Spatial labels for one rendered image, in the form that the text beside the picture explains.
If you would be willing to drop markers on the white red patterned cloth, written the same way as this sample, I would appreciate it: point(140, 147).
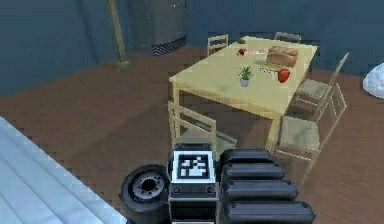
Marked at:
point(258, 52)

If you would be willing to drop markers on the small dark red food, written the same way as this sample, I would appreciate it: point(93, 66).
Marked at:
point(241, 52)

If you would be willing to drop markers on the red apple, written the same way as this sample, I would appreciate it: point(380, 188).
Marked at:
point(283, 75)

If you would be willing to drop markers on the white slatted furniture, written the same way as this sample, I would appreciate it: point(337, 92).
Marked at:
point(36, 186)

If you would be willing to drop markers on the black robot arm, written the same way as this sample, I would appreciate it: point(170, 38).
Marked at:
point(253, 190)

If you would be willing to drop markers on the light wooden dining table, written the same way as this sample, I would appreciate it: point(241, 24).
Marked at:
point(230, 80)

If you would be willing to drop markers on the white and green book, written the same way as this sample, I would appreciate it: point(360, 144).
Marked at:
point(269, 69)

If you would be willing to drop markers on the small potted green plant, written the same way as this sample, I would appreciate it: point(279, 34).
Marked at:
point(245, 76)

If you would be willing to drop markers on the small brown round food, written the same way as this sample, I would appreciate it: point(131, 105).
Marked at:
point(241, 41)

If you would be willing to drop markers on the light wooden chair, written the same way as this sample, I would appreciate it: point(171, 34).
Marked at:
point(287, 36)
point(200, 128)
point(217, 42)
point(300, 135)
point(315, 90)

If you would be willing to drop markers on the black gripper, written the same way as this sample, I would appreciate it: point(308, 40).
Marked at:
point(145, 191)

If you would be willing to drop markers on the white crumpled cloth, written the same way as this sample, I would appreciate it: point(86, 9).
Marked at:
point(375, 81)

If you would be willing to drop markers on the brown bread loaf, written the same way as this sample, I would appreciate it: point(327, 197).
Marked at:
point(282, 55)

